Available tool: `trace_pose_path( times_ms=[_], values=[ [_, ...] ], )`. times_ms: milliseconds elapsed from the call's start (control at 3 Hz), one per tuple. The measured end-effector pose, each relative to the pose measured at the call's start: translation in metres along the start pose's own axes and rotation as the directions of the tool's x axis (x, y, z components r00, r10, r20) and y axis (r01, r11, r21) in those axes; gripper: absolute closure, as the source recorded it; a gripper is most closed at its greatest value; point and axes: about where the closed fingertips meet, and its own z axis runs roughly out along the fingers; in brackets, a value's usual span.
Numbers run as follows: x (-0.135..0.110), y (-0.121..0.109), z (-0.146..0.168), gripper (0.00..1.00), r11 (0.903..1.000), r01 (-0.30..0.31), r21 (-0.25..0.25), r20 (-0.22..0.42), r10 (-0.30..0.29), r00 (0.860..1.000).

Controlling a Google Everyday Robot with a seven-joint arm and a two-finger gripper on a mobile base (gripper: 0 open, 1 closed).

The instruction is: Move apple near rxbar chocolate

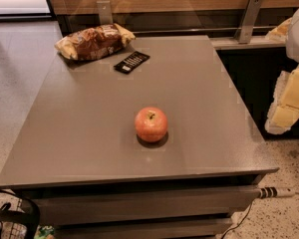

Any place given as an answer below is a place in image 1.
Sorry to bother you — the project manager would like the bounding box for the grey side shelf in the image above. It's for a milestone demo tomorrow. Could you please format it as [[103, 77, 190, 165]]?
[[210, 36, 285, 50]]

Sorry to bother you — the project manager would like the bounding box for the black wire basket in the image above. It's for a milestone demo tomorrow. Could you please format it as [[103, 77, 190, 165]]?
[[0, 189, 40, 239]]

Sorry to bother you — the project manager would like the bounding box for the lower grey drawer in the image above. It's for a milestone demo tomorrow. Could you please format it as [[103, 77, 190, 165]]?
[[56, 218, 232, 239]]

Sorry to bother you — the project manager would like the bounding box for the metal wall bracket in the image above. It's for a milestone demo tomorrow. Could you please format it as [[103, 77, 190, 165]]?
[[97, 0, 113, 25], [234, 0, 263, 43]]

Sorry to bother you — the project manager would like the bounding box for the left metal wall bracket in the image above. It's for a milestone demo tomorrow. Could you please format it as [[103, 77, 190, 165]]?
[[97, 0, 113, 25]]

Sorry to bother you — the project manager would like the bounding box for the black white striped handle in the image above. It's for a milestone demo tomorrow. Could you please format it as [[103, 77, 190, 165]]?
[[259, 187, 295, 199]]

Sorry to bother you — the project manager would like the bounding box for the upper grey drawer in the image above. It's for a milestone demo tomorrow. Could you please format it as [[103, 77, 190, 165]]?
[[36, 186, 259, 225]]

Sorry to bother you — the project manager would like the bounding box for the red apple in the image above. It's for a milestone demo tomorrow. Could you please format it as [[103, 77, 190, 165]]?
[[135, 107, 167, 142]]

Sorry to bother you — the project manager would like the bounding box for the black rxbar chocolate bar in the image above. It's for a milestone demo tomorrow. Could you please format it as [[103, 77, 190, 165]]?
[[114, 51, 150, 74]]

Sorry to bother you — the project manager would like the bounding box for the right metal wall bracket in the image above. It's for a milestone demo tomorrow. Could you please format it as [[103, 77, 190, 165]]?
[[234, 0, 263, 43]]

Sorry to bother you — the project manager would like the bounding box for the grey drawer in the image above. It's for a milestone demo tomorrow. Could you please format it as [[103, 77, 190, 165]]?
[[36, 186, 259, 225], [56, 218, 232, 239]]

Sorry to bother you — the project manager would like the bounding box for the black cable on floor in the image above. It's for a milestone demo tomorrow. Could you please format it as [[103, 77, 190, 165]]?
[[219, 201, 254, 239]]

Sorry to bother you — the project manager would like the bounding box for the brown yellow chip bag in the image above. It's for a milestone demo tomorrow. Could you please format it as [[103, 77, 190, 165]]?
[[55, 23, 136, 61]]

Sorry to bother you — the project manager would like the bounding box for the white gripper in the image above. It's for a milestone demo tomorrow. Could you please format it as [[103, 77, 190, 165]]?
[[265, 8, 299, 134]]

